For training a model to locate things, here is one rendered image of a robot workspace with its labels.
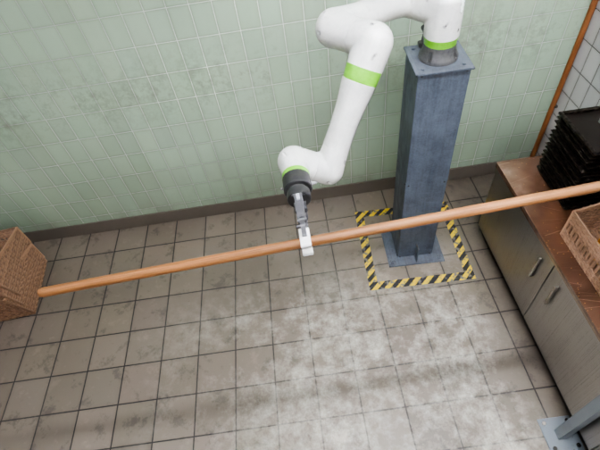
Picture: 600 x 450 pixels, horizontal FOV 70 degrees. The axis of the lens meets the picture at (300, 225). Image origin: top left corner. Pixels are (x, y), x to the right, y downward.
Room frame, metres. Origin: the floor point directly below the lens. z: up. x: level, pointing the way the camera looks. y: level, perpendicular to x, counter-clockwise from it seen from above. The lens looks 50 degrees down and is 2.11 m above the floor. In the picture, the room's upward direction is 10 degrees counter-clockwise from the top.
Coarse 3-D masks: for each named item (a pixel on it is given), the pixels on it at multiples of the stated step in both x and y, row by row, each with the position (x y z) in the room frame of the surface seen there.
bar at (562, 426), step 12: (588, 408) 0.37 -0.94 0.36; (540, 420) 0.43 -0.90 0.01; (552, 420) 0.42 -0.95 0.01; (564, 420) 0.42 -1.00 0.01; (576, 420) 0.37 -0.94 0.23; (588, 420) 0.35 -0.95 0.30; (552, 432) 0.38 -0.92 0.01; (564, 432) 0.35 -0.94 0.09; (576, 432) 0.36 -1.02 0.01; (552, 444) 0.33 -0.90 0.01; (564, 444) 0.33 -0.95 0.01; (576, 444) 0.32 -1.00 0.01
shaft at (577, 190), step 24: (552, 192) 0.74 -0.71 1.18; (576, 192) 0.73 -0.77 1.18; (432, 216) 0.75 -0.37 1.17; (456, 216) 0.74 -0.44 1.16; (288, 240) 0.76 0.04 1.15; (312, 240) 0.75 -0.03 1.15; (336, 240) 0.74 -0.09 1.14; (168, 264) 0.76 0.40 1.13; (192, 264) 0.75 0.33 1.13; (48, 288) 0.76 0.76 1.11; (72, 288) 0.75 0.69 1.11
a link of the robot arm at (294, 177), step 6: (288, 174) 1.00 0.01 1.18; (294, 174) 0.99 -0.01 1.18; (300, 174) 0.99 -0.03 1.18; (306, 174) 1.00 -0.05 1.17; (282, 180) 1.01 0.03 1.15; (288, 180) 0.98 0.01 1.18; (294, 180) 0.97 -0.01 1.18; (300, 180) 0.96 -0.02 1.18; (306, 180) 0.97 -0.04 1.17; (288, 186) 0.96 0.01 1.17; (306, 186) 0.96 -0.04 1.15
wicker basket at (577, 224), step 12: (576, 216) 0.97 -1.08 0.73; (588, 216) 0.99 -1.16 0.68; (564, 228) 0.99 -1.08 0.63; (576, 228) 0.95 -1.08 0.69; (588, 228) 0.99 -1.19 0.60; (564, 240) 0.96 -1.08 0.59; (576, 240) 0.95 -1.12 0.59; (588, 240) 0.87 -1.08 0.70; (576, 252) 0.88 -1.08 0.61; (588, 252) 0.84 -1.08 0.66; (588, 264) 0.81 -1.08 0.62; (588, 276) 0.78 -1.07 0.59
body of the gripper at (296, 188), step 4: (292, 188) 0.94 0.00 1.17; (296, 188) 0.94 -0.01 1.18; (300, 188) 0.94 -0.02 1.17; (304, 188) 0.94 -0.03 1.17; (308, 188) 0.95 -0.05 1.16; (288, 192) 0.94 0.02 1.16; (292, 192) 0.93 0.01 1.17; (296, 192) 0.92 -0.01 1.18; (300, 192) 0.92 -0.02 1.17; (304, 192) 0.92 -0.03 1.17; (308, 192) 0.93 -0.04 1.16; (288, 196) 0.93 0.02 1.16; (292, 196) 0.92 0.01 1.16; (304, 196) 0.92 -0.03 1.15; (308, 196) 0.92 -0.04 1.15; (288, 200) 0.92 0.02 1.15; (292, 200) 0.92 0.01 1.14; (304, 200) 0.92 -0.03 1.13; (308, 200) 0.92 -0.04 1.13; (292, 204) 0.92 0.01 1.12
